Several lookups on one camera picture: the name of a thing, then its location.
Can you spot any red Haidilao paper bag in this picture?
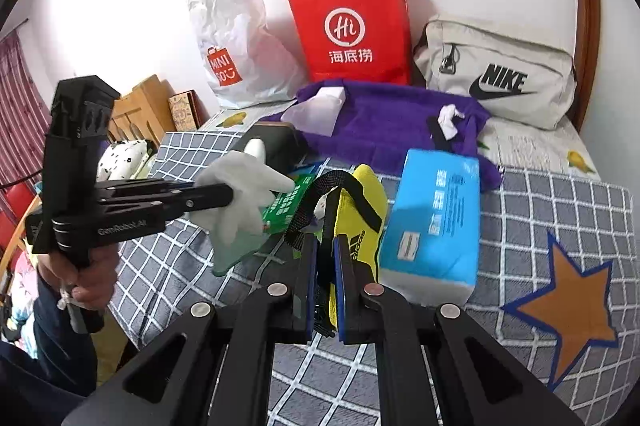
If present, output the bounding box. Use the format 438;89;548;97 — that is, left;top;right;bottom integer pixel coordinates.
288;0;411;85

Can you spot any left hand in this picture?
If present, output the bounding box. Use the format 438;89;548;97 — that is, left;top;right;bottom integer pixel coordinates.
37;244;119;310

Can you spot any white spotted pillow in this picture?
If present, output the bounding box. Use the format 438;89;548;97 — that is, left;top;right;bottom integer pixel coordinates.
96;139;156;183

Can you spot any green fruit flyer packet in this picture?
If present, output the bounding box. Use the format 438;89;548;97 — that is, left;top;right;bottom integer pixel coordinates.
262;173;317;235

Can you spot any dark green tea tin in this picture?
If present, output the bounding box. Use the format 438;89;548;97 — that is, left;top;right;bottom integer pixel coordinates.
233;121;308;174

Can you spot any purple fleece towel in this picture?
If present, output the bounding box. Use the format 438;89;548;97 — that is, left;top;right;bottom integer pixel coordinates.
259;78;504;192

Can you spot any blue tissue pack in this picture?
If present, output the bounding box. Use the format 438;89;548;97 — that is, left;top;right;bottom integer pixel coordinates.
380;149;480;307

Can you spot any grey Nike bag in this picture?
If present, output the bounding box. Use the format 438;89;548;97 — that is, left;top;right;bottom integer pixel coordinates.
414;15;576;129

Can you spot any wooden headboard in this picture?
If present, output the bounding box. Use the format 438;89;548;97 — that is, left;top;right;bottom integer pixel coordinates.
108;75;176;146

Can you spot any newspaper print pillow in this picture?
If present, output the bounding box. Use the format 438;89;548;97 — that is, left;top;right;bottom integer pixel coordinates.
478;116;600;180

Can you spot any white mesh drawstring bag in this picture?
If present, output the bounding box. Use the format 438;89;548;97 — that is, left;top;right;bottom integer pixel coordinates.
281;95;345;137

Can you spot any light green cloth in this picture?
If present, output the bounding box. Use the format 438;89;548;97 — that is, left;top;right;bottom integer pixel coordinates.
209;230;269;276

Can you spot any white cotton glove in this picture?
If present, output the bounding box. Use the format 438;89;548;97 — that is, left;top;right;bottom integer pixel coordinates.
189;138;295;246

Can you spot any striped red curtain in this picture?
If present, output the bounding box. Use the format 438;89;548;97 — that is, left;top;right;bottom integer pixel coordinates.
0;31;51;185

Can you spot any yellow black shin guard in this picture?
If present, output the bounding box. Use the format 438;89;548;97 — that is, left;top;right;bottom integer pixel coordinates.
284;164;388;337

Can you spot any white foam sponge block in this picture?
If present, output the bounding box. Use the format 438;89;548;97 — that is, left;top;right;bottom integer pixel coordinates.
316;86;346;105

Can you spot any white tissue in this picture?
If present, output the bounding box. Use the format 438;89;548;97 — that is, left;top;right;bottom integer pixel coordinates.
437;104;465;141

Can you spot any white Miniso plastic bag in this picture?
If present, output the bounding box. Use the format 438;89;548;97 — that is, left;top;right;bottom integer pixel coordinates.
188;0;306;109

